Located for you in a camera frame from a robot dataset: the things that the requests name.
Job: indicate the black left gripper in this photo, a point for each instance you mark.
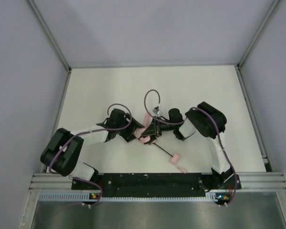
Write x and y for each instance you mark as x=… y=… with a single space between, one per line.
x=132 y=129

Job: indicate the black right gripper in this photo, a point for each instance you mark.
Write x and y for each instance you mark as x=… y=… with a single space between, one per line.
x=153 y=130

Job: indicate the pink and black folding umbrella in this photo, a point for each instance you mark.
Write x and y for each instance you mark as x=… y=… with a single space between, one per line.
x=138 y=133

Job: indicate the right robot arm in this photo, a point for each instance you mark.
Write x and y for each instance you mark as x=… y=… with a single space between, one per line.
x=207 y=121

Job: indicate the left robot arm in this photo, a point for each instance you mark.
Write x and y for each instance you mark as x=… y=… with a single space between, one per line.
x=62 y=153

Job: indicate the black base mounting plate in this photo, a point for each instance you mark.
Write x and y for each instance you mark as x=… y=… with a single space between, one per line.
x=160 y=184

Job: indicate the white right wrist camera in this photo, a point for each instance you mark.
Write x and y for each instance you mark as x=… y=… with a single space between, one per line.
x=156 y=111

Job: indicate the grey slotted cable duct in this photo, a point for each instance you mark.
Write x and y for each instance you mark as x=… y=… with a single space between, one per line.
x=88 y=196

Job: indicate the aluminium frame rail front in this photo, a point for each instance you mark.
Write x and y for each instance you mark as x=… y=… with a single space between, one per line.
x=251 y=181

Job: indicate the aluminium frame post left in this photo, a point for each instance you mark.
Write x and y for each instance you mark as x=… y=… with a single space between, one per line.
x=48 y=34

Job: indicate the aluminium frame post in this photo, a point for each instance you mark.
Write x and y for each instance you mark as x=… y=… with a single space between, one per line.
x=48 y=34
x=275 y=4

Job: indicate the aluminium frame post right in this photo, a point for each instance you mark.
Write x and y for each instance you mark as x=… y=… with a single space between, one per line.
x=275 y=4

